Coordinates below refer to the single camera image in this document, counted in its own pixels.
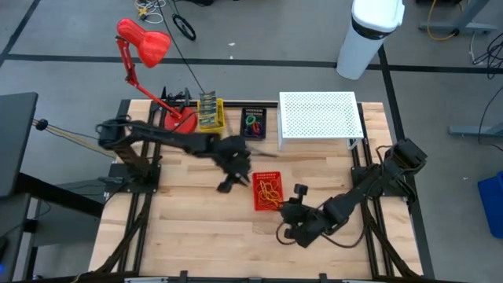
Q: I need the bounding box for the black coiled cable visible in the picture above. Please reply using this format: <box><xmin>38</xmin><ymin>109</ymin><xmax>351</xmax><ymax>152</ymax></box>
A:
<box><xmin>171</xmin><ymin>13</ymin><xmax>197</xmax><ymax>42</ymax></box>

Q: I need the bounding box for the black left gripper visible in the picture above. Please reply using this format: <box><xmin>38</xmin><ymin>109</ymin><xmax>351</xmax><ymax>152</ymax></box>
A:
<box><xmin>214</xmin><ymin>135</ymin><xmax>252</xmax><ymax>194</ymax></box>

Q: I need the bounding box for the blue plastic bin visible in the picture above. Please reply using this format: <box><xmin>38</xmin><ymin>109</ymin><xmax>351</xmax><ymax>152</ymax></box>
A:
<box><xmin>478</xmin><ymin>171</ymin><xmax>503</xmax><ymax>240</ymax></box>

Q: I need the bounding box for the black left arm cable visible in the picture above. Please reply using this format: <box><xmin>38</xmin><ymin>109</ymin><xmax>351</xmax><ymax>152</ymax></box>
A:
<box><xmin>95</xmin><ymin>113</ymin><xmax>133</xmax><ymax>137</ymax></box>

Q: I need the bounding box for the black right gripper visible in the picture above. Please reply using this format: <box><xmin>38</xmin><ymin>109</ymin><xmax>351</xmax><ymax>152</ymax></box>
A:
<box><xmin>279</xmin><ymin>200</ymin><xmax>321</xmax><ymax>249</ymax></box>

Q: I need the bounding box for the red plastic basket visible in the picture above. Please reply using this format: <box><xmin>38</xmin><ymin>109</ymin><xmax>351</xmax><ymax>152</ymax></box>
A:
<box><xmin>252</xmin><ymin>171</ymin><xmax>285</xmax><ymax>212</ymax></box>

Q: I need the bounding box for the black right camera cable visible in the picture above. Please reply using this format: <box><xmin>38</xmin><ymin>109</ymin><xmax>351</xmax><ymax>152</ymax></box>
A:
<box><xmin>274</xmin><ymin>221</ymin><xmax>302</xmax><ymax>247</ymax></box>

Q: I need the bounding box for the white cylindrical bin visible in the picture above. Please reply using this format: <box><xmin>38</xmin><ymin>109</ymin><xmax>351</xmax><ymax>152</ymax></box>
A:
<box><xmin>336</xmin><ymin>0</ymin><xmax>406</xmax><ymax>81</ymax></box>

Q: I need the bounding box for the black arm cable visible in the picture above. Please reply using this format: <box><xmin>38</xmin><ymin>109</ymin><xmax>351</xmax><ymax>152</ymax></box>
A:
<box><xmin>320</xmin><ymin>219</ymin><xmax>369</xmax><ymax>250</ymax></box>
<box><xmin>95</xmin><ymin>113</ymin><xmax>133</xmax><ymax>137</ymax></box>

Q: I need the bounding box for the grey desk leg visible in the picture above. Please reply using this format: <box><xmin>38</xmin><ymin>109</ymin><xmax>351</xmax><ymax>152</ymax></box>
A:
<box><xmin>449</xmin><ymin>123</ymin><xmax>503</xmax><ymax>139</ymax></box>
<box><xmin>418</xmin><ymin>0</ymin><xmax>498</xmax><ymax>37</ymax></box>

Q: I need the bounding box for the yellow floor cable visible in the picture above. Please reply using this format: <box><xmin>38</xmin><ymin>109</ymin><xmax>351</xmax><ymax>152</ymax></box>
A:
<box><xmin>426</xmin><ymin>0</ymin><xmax>460</xmax><ymax>42</ymax></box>

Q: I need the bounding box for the tan leaning pole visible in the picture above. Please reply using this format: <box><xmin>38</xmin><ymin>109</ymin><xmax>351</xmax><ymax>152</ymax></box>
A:
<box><xmin>31</xmin><ymin>117</ymin><xmax>119</xmax><ymax>159</ymax></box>

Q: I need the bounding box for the silver aluminium extrusion bar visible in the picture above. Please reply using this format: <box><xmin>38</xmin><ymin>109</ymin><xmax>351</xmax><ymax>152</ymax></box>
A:
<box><xmin>124</xmin><ymin>276</ymin><xmax>170</xmax><ymax>283</ymax></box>

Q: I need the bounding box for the white table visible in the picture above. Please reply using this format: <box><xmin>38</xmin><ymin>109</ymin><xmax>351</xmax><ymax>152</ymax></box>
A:
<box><xmin>277</xmin><ymin>90</ymin><xmax>365</xmax><ymax>152</ymax></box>

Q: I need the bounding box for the white cable bundle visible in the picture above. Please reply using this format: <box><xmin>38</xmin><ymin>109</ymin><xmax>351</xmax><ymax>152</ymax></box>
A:
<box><xmin>133</xmin><ymin>0</ymin><xmax>169</xmax><ymax>24</ymax></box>

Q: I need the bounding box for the black table frame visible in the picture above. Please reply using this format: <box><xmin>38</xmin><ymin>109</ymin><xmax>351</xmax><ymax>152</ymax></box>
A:
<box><xmin>88</xmin><ymin>97</ymin><xmax>428</xmax><ymax>283</ymax></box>

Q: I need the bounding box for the black side desk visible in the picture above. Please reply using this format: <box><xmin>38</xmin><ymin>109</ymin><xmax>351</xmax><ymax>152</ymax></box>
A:
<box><xmin>0</xmin><ymin>91</ymin><xmax>106</xmax><ymax>283</ymax></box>

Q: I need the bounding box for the yellow plastic basket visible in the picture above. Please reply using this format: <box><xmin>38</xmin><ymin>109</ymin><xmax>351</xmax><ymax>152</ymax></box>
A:
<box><xmin>196</xmin><ymin>97</ymin><xmax>227</xmax><ymax>134</ymax></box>

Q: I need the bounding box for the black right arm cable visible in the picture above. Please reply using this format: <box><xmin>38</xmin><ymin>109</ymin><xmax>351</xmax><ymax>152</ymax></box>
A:
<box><xmin>320</xmin><ymin>219</ymin><xmax>369</xmax><ymax>250</ymax></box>

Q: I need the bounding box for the black floor cable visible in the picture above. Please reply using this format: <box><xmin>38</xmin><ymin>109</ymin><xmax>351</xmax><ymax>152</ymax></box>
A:
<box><xmin>470</xmin><ymin>31</ymin><xmax>503</xmax><ymax>153</ymax></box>

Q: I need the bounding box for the black taut cable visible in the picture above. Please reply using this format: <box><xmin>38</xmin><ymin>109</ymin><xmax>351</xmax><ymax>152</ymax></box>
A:
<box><xmin>156</xmin><ymin>0</ymin><xmax>206</xmax><ymax>95</ymax></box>

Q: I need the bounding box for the black plastic basket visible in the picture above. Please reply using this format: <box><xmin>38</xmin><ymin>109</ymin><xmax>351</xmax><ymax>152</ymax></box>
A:
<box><xmin>240</xmin><ymin>106</ymin><xmax>268</xmax><ymax>141</ymax></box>

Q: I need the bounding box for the red desk lamp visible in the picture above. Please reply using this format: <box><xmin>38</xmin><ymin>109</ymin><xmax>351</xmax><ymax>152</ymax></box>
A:
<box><xmin>116</xmin><ymin>17</ymin><xmax>199</xmax><ymax>135</ymax></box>

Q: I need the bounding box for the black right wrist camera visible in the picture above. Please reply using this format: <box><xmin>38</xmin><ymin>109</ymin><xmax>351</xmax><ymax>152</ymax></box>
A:
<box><xmin>294</xmin><ymin>182</ymin><xmax>310</xmax><ymax>202</ymax></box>

